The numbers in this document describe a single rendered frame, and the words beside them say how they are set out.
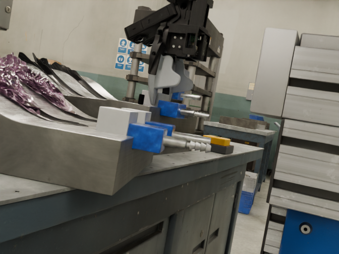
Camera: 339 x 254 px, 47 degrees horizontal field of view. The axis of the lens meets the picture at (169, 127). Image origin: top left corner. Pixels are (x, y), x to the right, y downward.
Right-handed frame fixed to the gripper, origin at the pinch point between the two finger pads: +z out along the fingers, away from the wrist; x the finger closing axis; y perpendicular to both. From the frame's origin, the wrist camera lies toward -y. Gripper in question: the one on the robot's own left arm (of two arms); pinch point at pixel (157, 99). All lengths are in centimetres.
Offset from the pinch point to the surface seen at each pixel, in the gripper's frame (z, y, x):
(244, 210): 86, -32, 304
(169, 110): 1.6, 3.7, -2.2
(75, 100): 2.9, -13.4, -6.9
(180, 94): -2.7, -6.9, 28.6
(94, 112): 4.4, -9.0, -6.9
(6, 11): -23, -85, 40
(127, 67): -61, -363, 608
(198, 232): 33.7, 2.9, 34.6
